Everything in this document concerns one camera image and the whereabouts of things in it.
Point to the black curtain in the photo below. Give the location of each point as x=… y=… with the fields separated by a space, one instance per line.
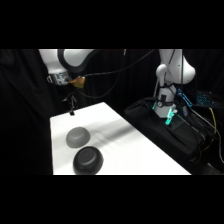
x=23 y=116

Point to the black bowl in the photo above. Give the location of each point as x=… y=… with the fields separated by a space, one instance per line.
x=88 y=160

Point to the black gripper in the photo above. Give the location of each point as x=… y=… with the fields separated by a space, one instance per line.
x=68 y=91

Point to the small green light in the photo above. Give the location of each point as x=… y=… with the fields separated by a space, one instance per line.
x=170 y=116

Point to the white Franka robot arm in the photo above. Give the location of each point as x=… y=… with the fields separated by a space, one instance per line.
x=55 y=60

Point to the black robot stand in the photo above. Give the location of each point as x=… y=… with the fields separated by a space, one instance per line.
x=160 y=133

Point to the blue lit electronics box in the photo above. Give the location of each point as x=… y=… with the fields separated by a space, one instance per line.
x=206 y=99

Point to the grey bowl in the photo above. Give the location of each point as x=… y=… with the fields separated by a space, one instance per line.
x=78 y=136

